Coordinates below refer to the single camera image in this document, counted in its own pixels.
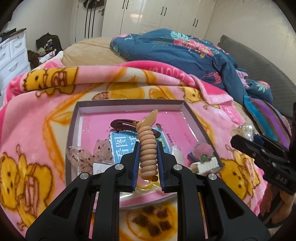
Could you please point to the pink cartoon bear blanket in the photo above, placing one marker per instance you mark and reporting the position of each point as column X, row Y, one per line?
column 38, row 106

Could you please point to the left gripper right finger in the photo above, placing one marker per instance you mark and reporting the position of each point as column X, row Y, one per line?
column 207, row 208

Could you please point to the white drawer chest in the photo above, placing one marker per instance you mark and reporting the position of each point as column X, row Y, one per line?
column 14, row 58

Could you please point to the grey shallow box tray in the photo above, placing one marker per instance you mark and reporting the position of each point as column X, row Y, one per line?
column 94, row 143

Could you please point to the pink sheer glitter bow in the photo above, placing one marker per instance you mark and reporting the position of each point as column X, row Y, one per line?
column 83, row 158

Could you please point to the hanging bags on door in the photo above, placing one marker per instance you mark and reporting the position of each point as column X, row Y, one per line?
column 89, row 4

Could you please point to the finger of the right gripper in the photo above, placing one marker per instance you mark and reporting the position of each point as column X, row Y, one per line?
column 262, row 148

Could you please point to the pink pompom hair clip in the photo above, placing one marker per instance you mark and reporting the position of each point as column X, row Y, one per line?
column 201, row 153

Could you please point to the white wardrobe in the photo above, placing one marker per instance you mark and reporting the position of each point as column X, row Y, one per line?
column 188, row 17

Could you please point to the pearl hair accessory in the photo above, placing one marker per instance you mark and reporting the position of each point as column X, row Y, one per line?
column 246, row 130

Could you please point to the white bedroom door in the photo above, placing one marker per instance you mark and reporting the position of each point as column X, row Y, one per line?
column 88, row 22

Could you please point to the white earring card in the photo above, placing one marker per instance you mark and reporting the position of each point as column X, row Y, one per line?
column 100, row 168

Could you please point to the blue floral quilt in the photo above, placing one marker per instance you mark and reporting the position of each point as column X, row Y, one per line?
column 195, row 56

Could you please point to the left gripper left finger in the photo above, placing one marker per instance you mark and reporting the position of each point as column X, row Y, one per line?
column 88, row 208

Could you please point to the blue Chinese book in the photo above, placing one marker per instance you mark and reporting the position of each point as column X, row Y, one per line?
column 123, row 143

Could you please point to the dark grey headboard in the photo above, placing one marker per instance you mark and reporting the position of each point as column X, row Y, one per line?
column 259, row 68

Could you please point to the black bag on floor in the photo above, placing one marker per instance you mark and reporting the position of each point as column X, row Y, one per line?
column 48, row 43

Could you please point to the maroon large hair clip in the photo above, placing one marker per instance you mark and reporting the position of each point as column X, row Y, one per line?
column 133, row 125

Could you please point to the tan bed sheet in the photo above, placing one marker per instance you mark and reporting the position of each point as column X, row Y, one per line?
column 89, row 52

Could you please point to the striped colourful pillow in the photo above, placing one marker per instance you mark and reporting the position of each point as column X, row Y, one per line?
column 269, row 120

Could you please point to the white claw hair clip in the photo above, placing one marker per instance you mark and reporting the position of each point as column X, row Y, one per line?
column 203, row 168

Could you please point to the yellow hoop earrings pack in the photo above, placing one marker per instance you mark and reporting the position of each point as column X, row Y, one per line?
column 148, row 185

